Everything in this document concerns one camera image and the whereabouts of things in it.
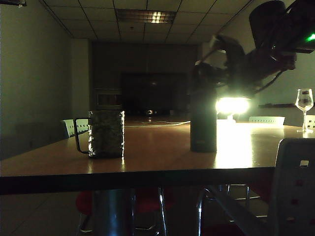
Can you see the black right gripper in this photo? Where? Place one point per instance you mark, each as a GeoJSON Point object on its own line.
{"type": "Point", "coordinates": [238, 73]}

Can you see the black thermos cup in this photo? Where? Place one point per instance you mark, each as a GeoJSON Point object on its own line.
{"type": "Point", "coordinates": [203, 123]}

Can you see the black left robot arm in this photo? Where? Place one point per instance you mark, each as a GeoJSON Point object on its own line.
{"type": "Point", "coordinates": [12, 2]}

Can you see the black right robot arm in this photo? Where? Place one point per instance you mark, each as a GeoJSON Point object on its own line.
{"type": "Point", "coordinates": [270, 24]}

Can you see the black flat screen monitor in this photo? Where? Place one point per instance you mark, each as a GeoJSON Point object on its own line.
{"type": "Point", "coordinates": [152, 91]}

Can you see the ceiling louvre light panel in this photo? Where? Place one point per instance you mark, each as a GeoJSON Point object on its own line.
{"type": "Point", "coordinates": [147, 16]}

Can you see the clear wine glass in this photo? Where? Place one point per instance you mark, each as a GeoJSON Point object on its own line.
{"type": "Point", "coordinates": [305, 100]}

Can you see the dark framed cabinet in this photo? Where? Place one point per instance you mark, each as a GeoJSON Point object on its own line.
{"type": "Point", "coordinates": [108, 99]}

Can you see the clear textured glass mug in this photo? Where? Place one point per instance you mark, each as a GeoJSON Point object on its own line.
{"type": "Point", "coordinates": [105, 135]}

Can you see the grey plastic back chair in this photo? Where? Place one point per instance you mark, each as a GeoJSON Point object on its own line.
{"type": "Point", "coordinates": [295, 196]}

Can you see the metal table leg column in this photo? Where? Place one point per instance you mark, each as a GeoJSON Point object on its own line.
{"type": "Point", "coordinates": [113, 211]}

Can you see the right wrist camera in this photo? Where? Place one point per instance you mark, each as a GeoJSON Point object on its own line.
{"type": "Point", "coordinates": [231, 49]}

